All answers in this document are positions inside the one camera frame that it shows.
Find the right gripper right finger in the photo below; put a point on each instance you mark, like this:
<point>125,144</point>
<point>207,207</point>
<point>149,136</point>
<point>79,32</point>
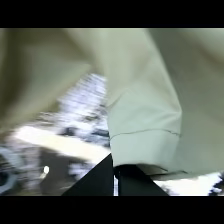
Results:
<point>136,183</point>

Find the khaki pants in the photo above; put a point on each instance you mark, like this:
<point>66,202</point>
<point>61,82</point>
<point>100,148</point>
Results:
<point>150,100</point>

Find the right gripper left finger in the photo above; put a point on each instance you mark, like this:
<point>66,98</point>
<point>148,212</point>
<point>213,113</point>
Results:
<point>98,181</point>

